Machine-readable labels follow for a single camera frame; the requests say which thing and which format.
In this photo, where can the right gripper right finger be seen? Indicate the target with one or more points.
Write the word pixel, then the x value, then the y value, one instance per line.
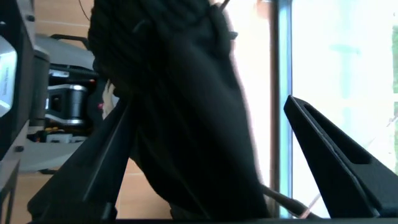
pixel 348 174

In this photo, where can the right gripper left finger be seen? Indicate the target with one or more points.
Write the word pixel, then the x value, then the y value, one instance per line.
pixel 77 186

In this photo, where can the pink clothes hanger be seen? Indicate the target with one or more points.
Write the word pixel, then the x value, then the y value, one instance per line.
pixel 289 203

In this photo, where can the black garment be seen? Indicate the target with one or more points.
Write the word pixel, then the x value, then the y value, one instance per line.
pixel 186 109

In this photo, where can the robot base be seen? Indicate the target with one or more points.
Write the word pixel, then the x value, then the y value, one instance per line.
pixel 62 53

